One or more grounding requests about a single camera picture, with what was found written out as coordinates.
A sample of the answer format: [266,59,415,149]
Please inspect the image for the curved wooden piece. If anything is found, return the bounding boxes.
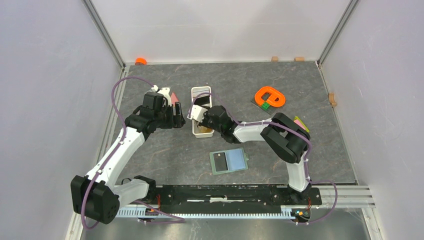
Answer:
[328,92,338,108]

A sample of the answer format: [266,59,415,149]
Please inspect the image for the wooden block right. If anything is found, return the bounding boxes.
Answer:
[294,56,305,62]

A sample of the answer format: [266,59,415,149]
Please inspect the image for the black VIP card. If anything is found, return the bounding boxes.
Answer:
[213,152,228,172]

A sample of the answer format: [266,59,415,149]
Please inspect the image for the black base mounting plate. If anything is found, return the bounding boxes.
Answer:
[142,184,323,214]

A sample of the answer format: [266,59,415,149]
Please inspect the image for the green lego brick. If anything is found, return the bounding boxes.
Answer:
[260,102,270,111]

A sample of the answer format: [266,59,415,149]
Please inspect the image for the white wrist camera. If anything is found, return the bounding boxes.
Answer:
[150,85,172,107]
[187,104,207,123]

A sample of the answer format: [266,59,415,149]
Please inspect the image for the black card in tray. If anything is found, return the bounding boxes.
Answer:
[194,94,212,108]

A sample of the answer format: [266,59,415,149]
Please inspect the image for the gold cards in tray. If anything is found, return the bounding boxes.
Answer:
[194,124,214,134]

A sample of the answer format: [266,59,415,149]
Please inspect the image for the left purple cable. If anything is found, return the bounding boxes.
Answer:
[80,76,158,230]

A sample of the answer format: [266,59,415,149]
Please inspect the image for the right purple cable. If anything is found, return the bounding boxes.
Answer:
[187,92,339,226]

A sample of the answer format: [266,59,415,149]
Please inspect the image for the purple cable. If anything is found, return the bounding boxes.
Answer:
[80,76,158,230]
[187,92,339,226]

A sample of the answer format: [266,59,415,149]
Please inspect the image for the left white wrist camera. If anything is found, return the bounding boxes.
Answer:
[150,85,172,107]

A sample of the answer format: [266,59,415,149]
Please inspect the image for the pink wooden block puzzle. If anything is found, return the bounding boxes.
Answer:
[170,92,179,106]

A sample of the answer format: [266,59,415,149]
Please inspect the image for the green card holder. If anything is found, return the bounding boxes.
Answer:
[209,147,249,175]

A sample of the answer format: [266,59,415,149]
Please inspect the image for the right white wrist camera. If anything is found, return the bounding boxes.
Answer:
[187,104,207,123]

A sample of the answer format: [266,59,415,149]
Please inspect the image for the silver cards in tray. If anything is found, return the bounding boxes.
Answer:
[192,87,210,98]

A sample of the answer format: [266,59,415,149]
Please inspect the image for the pink yellow green brick stack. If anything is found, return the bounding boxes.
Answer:
[293,116,310,133]

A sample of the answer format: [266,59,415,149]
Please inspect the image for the orange tape roll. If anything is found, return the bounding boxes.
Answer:
[134,57,147,66]

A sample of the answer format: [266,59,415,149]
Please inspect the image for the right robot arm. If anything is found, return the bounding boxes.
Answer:
[187,105,312,204]

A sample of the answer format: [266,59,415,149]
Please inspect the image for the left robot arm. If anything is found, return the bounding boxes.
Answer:
[70,87,185,224]

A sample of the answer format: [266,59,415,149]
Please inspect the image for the aluminium frame rail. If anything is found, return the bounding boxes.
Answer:
[113,184,375,220]

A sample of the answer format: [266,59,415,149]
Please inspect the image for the white rectangular tray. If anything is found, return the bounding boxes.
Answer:
[191,86,215,138]

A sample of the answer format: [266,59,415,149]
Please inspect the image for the orange curved track piece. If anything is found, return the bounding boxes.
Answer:
[253,86,286,108]

